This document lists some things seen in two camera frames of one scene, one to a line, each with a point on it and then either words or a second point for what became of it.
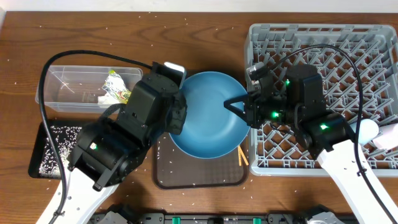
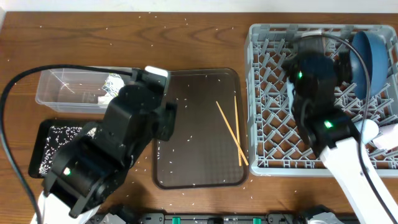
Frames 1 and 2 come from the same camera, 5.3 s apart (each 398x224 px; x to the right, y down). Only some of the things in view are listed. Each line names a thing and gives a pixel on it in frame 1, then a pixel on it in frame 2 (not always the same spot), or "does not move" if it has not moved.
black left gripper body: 178,117 -> 165,122
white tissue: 106,99 does not move
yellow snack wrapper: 114,85 does not move
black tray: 64,132 does not move
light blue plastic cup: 368,129 does not move
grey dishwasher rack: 359,62 does not move
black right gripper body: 274,110 -> 344,73
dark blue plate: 210,129 -> 374,48
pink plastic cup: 389,138 does not move
